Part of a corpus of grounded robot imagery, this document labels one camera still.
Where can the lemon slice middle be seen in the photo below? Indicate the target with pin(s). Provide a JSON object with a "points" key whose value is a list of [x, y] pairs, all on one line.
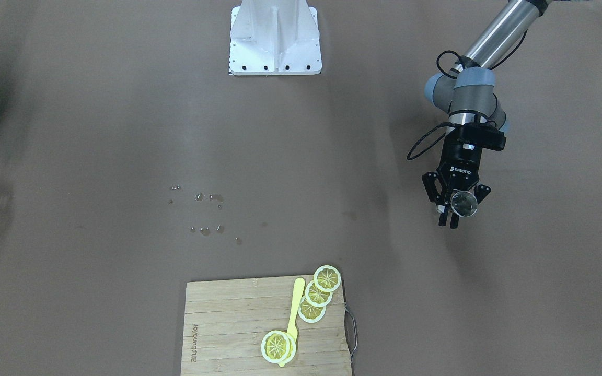
{"points": [[316, 297]]}

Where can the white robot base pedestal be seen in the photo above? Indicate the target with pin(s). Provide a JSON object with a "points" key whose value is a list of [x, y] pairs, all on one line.
{"points": [[274, 38]]}

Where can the lemon slice on spoon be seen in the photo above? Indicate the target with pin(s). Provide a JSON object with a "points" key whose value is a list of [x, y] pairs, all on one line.
{"points": [[278, 347]]}

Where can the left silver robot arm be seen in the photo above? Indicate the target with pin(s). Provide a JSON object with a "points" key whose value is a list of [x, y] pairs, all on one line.
{"points": [[476, 120]]}

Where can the wooden cutting board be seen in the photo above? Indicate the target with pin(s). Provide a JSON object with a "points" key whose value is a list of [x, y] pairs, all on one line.
{"points": [[226, 320]]}

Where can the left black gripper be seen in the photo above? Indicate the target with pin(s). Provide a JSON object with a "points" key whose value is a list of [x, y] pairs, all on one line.
{"points": [[460, 168]]}

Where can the lemon slice outer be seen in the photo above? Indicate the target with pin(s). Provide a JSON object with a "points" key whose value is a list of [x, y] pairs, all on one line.
{"points": [[327, 278]]}

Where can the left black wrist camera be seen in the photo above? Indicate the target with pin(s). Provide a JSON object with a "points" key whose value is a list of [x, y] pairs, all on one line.
{"points": [[483, 136]]}

